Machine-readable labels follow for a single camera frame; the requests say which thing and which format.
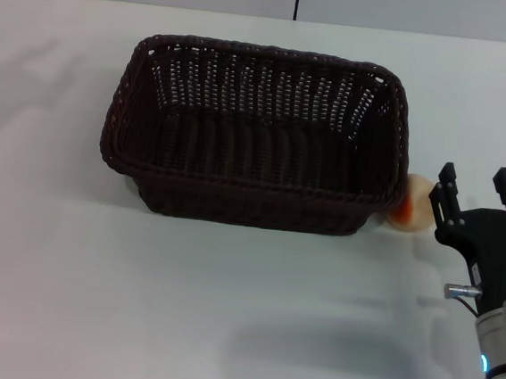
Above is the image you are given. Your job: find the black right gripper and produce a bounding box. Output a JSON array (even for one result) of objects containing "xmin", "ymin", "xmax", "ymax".
[{"xmin": 418, "ymin": 160, "xmax": 506, "ymax": 314}]

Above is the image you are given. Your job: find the peach shaped steamed bun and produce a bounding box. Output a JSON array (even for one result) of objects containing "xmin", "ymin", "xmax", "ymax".
[{"xmin": 385, "ymin": 171, "xmax": 440, "ymax": 237}]

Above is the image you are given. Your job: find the dark brown woven basket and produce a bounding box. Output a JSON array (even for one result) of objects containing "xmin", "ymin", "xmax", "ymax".
[{"xmin": 92, "ymin": 27, "xmax": 422, "ymax": 243}]

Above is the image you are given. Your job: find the silver cylindrical connector plug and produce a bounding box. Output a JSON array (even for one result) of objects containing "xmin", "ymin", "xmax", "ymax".
[{"xmin": 443, "ymin": 283, "xmax": 483, "ymax": 303}]

